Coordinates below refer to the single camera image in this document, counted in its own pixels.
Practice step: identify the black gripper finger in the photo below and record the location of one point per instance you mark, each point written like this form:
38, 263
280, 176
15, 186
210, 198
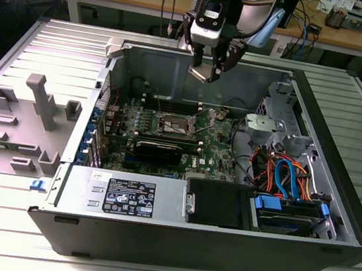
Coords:
235, 54
190, 26

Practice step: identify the silver bracket plate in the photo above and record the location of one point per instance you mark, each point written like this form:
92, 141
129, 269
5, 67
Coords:
262, 123

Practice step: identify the finned CPU cooler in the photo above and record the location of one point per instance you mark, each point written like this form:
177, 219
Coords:
336, 19

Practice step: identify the silver drive cage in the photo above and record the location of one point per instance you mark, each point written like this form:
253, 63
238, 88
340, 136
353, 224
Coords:
279, 88

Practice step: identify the green motherboard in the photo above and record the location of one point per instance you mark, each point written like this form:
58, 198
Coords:
213, 143

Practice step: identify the grey parts rack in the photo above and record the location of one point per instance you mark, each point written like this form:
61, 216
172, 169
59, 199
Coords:
18, 127

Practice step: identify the hard disk in blue carrier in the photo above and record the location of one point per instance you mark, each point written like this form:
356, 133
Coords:
267, 202

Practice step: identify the green RAM stick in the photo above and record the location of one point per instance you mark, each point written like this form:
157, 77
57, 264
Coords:
9, 146

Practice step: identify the silver wrist camera black plate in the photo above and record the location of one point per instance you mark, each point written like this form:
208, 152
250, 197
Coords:
206, 32

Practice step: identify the silver CPU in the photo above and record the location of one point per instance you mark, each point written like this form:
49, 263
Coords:
200, 72

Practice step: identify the small black adapter box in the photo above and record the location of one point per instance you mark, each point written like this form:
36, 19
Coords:
315, 29

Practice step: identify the CPU socket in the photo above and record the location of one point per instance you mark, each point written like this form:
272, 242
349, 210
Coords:
173, 128

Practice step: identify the black tower box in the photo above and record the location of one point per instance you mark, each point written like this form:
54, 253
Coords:
292, 10

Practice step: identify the white printed card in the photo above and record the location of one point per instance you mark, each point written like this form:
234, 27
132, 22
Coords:
332, 3

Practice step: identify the silver power supply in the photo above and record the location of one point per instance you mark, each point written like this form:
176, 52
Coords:
165, 200

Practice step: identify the black graphics card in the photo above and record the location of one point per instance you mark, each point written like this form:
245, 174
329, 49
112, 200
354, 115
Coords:
157, 152

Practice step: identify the silver coin battery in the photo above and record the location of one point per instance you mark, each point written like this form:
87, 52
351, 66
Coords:
219, 115

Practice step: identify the black PC case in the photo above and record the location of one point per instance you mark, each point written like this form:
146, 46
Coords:
186, 246

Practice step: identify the blue plastic clip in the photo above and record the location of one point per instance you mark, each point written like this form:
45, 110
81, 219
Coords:
37, 184

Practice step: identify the grey metal component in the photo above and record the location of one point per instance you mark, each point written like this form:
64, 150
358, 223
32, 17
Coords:
357, 22

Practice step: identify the grey corner block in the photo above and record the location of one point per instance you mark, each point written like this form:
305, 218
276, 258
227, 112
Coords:
114, 46

